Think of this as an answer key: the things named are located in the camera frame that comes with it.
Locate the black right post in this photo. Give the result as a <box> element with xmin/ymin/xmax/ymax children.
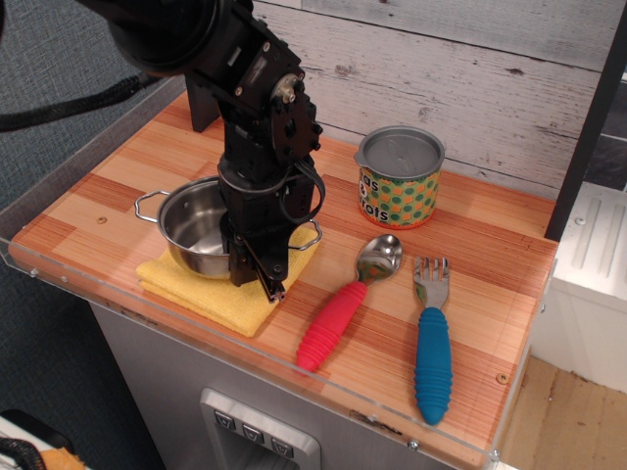
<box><xmin>545</xmin><ymin>7</ymin><xmax>626</xmax><ymax>242</ymax></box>

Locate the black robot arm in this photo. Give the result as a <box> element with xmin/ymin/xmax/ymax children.
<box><xmin>88</xmin><ymin>1</ymin><xmax>325</xmax><ymax>302</ymax></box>

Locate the black post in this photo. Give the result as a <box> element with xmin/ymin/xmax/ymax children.
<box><xmin>185</xmin><ymin>76</ymin><xmax>220</xmax><ymax>133</ymax></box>
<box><xmin>545</xmin><ymin>7</ymin><xmax>626</xmax><ymax>242</ymax></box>

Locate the small steel pot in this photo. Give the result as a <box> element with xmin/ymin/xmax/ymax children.
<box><xmin>134</xmin><ymin>177</ymin><xmax>322</xmax><ymax>282</ymax></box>

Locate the grey toy cabinet front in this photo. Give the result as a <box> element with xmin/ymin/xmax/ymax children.
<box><xmin>91</xmin><ymin>305</ymin><xmax>446</xmax><ymax>469</ymax></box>

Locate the yellow folded towel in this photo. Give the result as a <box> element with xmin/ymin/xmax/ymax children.
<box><xmin>135</xmin><ymin>225</ymin><xmax>320</xmax><ymax>338</ymax></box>

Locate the silver button panel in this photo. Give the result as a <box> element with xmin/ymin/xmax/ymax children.
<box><xmin>200</xmin><ymin>388</ymin><xmax>322</xmax><ymax>469</ymax></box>

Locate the white toy appliance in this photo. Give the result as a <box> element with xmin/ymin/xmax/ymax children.
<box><xmin>530</xmin><ymin>182</ymin><xmax>626</xmax><ymax>392</ymax></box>

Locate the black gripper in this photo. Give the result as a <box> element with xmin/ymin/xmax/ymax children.
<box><xmin>218</xmin><ymin>159</ymin><xmax>325</xmax><ymax>304</ymax></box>

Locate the orange object at corner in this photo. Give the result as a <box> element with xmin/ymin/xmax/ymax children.
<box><xmin>40</xmin><ymin>447</ymin><xmax>87</xmax><ymax>470</ymax></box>

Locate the black left post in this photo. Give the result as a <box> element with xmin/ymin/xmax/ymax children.
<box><xmin>185</xmin><ymin>76</ymin><xmax>220</xmax><ymax>133</ymax></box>

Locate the black braided cable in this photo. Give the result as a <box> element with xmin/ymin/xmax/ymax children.
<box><xmin>0</xmin><ymin>72</ymin><xmax>158</xmax><ymax>133</ymax></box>

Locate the patterned peas carrots can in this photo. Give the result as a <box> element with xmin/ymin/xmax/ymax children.
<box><xmin>355</xmin><ymin>125</ymin><xmax>445</xmax><ymax>230</ymax></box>

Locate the blue handled fork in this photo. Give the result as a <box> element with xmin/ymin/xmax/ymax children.
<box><xmin>413</xmin><ymin>257</ymin><xmax>453</xmax><ymax>426</ymax></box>

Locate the red handled spoon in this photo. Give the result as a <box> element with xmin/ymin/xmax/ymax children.
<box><xmin>296</xmin><ymin>234</ymin><xmax>403</xmax><ymax>371</ymax></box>

